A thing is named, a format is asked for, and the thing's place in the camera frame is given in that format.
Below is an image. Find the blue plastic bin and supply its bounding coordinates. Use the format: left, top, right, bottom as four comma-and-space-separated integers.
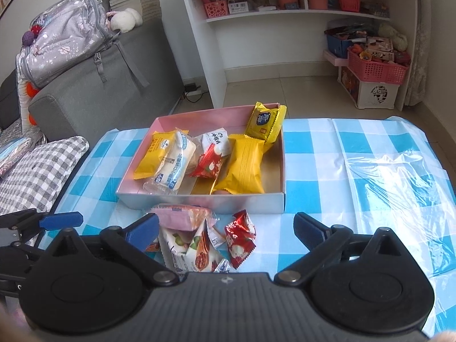
325, 29, 355, 59

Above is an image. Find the large red candy packet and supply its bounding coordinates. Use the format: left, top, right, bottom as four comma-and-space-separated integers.
190, 144, 223, 179

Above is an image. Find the white storage box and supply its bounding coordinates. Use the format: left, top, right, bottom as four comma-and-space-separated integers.
338, 66, 400, 110

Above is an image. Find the white brown nut bag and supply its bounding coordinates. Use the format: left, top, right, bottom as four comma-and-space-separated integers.
158, 219, 230, 275

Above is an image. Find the yellow pillow snack pack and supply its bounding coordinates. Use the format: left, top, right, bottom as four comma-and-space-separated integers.
133, 131, 174, 180

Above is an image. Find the grey patterned backpack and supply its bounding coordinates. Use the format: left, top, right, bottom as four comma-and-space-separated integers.
15, 0, 149, 89

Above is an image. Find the grey checkered cushion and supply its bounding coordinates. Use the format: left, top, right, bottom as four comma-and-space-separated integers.
1, 136, 90, 215

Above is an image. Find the clear white cracker pack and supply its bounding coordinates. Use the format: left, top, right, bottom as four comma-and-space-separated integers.
143, 129, 198, 195

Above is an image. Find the small red white candy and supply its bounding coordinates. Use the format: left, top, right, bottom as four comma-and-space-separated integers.
224, 210, 257, 269

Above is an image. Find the white plush toy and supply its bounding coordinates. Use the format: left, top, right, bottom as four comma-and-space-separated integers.
107, 8, 143, 33

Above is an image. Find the grey sofa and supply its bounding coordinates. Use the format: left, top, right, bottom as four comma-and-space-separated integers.
0, 17, 186, 143

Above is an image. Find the white black snack packet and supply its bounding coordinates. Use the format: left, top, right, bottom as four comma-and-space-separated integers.
197, 127, 231, 157

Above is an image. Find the yellow blue cookie pack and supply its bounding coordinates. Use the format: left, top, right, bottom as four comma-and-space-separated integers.
245, 102, 287, 144

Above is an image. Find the pink silver snack box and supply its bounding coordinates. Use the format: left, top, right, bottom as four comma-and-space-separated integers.
117, 103, 286, 214

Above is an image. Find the small red shelf basket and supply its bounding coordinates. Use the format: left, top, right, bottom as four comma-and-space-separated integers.
339, 0, 361, 13

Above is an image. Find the blue white checkered tablecloth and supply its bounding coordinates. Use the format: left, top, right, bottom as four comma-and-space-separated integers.
35, 116, 456, 337

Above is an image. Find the red plastic basket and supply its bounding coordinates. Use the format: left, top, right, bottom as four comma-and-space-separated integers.
347, 48, 409, 85

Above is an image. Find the pink perforated basket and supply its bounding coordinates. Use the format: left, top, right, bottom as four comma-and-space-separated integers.
203, 0, 229, 19

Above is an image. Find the pink candy packet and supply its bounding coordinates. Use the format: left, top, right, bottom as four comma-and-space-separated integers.
148, 204, 218, 232

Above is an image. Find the power strip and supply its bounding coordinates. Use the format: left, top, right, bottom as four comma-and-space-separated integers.
184, 83, 203, 97

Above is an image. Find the yellow striped snack pack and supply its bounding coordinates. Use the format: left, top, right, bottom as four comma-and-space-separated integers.
213, 134, 274, 195

